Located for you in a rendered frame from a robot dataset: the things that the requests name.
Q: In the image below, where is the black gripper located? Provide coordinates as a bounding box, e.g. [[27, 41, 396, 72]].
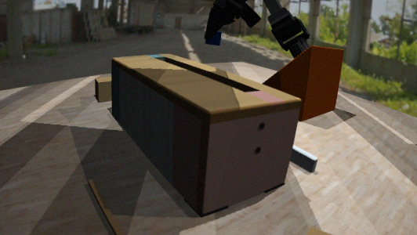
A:
[[204, 0, 244, 40]]

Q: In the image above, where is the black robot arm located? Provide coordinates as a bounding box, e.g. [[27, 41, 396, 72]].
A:
[[238, 0, 310, 59]]

